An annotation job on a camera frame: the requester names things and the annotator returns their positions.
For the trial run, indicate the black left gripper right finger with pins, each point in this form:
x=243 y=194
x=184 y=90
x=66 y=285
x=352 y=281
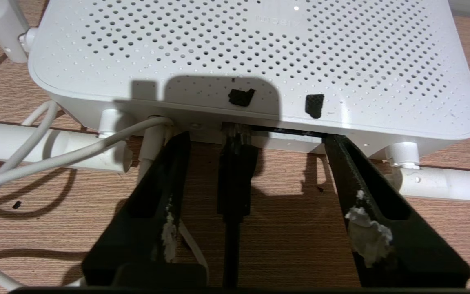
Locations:
x=414 y=253

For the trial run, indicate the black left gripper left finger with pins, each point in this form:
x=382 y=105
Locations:
x=137 y=245

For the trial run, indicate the white router with antennas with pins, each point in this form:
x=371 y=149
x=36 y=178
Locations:
x=259 y=49

